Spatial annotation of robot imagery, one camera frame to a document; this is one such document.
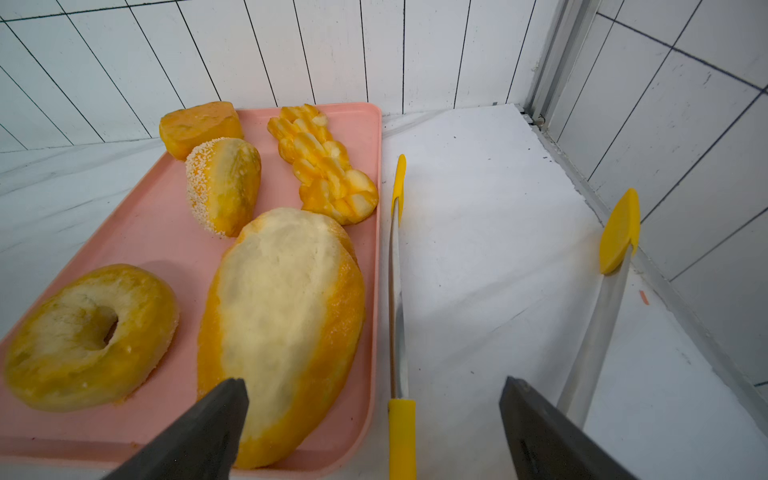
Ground braided twisted bread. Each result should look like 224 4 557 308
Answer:
267 104 379 226

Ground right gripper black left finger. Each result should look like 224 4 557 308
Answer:
106 378 249 479

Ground large oval bread loaf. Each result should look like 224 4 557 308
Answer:
197 207 366 469

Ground yellow steel bread tongs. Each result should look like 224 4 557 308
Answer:
388 156 641 479

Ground small orange bun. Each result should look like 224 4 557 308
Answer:
158 101 245 161

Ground ring bagel bread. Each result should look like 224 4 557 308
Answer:
4 264 180 412

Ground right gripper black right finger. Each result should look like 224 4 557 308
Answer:
499 376 634 480

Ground sesame coated bread roll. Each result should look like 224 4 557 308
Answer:
185 137 261 237

